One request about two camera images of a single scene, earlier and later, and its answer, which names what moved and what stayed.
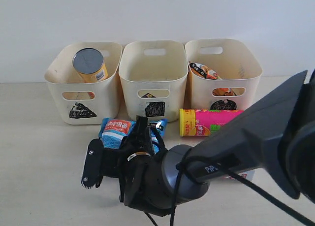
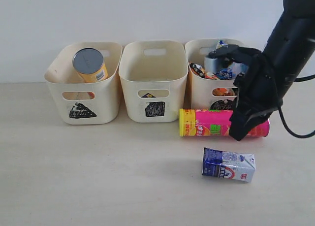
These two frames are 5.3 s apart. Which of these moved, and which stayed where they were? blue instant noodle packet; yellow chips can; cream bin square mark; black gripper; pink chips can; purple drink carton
Moved: black gripper; blue instant noodle packet
Stayed: yellow chips can; cream bin square mark; purple drink carton; pink chips can
